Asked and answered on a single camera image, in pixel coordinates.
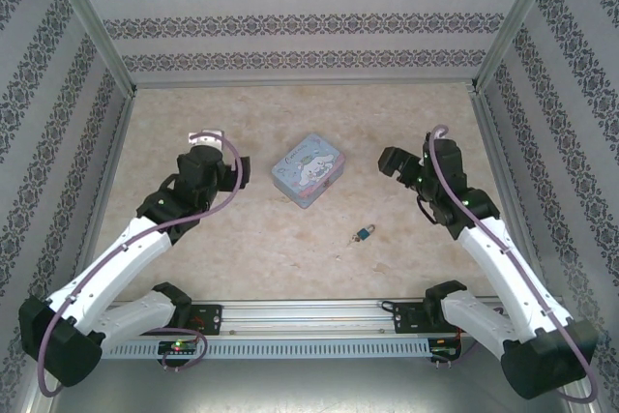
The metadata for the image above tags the aluminium side rail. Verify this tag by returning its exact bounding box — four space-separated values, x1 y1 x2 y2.
471 88 557 298
65 88 139 298

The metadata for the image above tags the light blue cartoon tin box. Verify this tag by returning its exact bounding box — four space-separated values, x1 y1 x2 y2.
271 132 347 211

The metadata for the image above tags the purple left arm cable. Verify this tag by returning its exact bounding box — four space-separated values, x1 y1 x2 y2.
37 134 243 398

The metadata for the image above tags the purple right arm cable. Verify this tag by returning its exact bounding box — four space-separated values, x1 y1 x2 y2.
427 124 601 404

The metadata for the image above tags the aluminium frame post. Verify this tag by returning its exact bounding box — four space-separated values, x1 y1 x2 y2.
471 0 567 93
41 0 139 95

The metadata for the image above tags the white left cable bracket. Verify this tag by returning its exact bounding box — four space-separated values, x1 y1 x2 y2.
188 130 227 148

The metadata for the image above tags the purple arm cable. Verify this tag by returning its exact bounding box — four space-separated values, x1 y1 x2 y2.
427 124 601 404
37 134 243 398

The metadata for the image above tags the grey metal panel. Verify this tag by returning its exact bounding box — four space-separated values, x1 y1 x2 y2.
28 335 594 413

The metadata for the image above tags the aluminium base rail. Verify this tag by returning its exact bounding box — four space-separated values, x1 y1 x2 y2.
103 299 514 337

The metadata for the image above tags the slotted grey cable duct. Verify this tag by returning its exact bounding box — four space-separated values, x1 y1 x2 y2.
99 338 432 359

